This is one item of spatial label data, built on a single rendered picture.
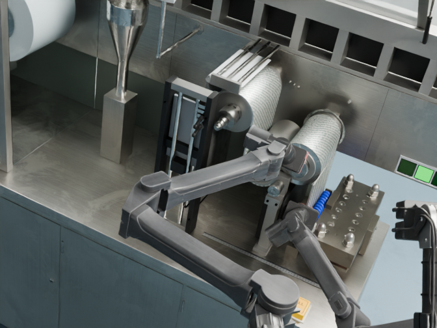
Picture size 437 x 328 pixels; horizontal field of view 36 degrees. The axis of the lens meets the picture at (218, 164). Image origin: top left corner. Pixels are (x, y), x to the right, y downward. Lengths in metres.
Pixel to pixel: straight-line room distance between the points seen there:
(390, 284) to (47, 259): 1.91
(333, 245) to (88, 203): 0.85
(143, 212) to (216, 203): 1.02
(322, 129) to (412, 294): 1.71
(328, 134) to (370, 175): 2.28
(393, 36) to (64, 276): 1.43
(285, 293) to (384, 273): 2.47
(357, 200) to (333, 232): 0.22
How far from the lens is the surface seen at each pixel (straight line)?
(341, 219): 2.28
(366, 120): 2.32
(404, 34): 2.19
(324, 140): 2.14
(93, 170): 2.50
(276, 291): 1.29
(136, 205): 1.42
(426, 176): 2.36
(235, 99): 2.08
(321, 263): 1.82
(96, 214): 2.31
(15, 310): 2.89
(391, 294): 3.65
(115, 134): 2.48
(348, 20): 2.22
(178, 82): 2.01
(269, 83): 2.20
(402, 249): 3.94
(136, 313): 2.44
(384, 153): 2.36
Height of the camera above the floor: 2.41
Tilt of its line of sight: 35 degrees down
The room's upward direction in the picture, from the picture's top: 11 degrees clockwise
